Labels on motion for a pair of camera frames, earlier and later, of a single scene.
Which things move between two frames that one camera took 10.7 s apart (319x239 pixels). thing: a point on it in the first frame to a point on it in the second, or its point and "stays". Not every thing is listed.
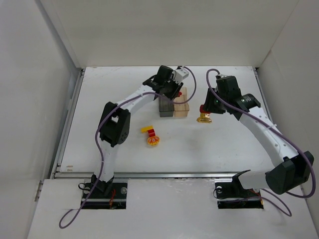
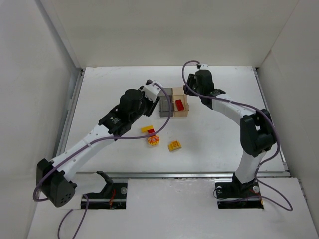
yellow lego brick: x=144 y=130 stays
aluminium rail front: x=150 y=175 stays
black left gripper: x=172 y=90 to x=153 y=109
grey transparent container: x=166 y=106 stays
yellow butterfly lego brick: x=153 y=140 stays
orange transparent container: x=181 y=110 stays
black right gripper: x=212 y=106 to x=189 y=88
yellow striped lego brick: x=204 y=118 to x=174 y=145
